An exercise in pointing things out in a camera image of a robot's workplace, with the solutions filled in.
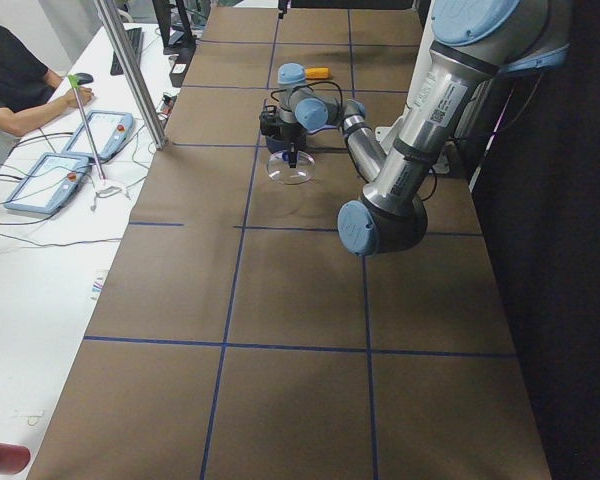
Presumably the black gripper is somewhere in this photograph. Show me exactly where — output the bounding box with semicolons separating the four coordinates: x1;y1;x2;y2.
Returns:
277;0;307;167

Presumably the glass lid blue knob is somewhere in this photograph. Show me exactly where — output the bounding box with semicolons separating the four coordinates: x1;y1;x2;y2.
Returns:
266;150;316;185

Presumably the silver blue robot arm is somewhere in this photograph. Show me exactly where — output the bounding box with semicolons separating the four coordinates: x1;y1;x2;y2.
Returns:
261;1;572;256

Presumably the yellow corn cob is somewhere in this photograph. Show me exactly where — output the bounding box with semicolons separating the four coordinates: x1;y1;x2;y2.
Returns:
304;67;331;81

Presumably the person's hand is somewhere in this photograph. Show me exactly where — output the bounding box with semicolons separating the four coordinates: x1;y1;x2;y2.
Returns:
64;87;94;108

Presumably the dark blue saucepan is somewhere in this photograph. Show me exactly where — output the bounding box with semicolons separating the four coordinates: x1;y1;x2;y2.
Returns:
264;121;342;154

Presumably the black monitor stand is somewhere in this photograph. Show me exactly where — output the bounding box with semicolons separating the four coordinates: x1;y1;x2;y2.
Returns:
152;0;196;55

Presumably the far teach pendant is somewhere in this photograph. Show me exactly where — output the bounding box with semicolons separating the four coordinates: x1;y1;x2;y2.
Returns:
62;110;135;163

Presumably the teach pendant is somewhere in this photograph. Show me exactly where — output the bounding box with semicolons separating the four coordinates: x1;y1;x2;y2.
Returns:
62;110;135;163
4;153;91;215

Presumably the black keyboard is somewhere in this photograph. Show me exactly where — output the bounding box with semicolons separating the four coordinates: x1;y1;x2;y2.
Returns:
109;27;145;77

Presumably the black computer mouse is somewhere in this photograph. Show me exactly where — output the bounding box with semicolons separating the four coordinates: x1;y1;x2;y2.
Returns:
73;72;94;85

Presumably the near teach pendant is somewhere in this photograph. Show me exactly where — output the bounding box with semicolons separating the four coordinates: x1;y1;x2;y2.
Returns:
4;153;91;215

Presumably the small paper card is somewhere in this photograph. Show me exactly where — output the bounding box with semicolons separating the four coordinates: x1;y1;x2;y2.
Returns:
89;269;109;301

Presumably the person in black shirt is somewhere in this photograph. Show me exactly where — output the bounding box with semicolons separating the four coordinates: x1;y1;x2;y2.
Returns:
0;25;72;138

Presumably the red cylinder object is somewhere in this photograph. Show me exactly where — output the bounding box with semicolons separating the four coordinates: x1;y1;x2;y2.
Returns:
0;443;31;475

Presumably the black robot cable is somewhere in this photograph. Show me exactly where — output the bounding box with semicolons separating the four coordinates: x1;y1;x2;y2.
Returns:
269;79;345;109

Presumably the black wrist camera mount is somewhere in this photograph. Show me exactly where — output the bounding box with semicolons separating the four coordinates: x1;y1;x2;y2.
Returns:
259;105;280;138

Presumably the aluminium frame post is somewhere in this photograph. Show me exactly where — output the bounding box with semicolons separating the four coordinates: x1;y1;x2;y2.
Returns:
94;0;167;151

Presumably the metal grabber stick green handle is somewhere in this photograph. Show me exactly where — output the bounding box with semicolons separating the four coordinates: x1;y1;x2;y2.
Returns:
67;74;130;199

